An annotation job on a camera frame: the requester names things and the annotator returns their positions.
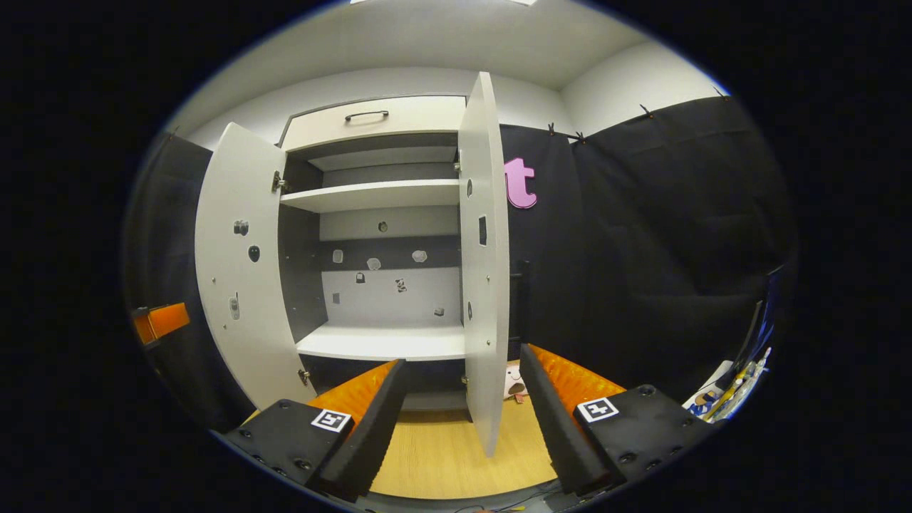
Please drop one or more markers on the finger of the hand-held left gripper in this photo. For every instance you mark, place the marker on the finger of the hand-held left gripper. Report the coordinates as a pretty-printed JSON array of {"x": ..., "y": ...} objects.
[{"x": 167, "y": 320}]

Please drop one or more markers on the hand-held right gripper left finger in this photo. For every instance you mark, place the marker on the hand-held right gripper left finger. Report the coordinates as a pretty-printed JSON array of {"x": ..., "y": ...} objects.
[{"x": 374, "y": 442}]

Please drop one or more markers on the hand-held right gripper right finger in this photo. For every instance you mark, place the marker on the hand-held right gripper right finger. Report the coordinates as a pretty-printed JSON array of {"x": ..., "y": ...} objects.
[{"x": 552, "y": 434}]

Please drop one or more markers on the beige cabinet door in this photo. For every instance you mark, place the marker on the beige cabinet door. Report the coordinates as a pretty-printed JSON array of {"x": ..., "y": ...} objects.
[
  {"x": 242, "y": 320},
  {"x": 484, "y": 299}
]

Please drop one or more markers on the beige double-door shoe cabinet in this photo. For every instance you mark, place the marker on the beige double-door shoe cabinet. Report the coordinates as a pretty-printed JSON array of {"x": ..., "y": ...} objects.
[{"x": 377, "y": 196}]

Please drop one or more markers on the small white pink toy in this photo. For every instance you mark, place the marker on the small white pink toy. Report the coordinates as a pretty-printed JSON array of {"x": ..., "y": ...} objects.
[{"x": 514, "y": 381}]

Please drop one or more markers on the small white blue box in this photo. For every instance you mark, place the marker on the small white blue box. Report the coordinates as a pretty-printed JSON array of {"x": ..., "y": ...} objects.
[{"x": 705, "y": 397}]

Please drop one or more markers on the black backdrop cloth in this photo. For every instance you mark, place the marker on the black backdrop cloth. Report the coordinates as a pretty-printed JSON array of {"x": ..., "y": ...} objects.
[{"x": 641, "y": 249}]

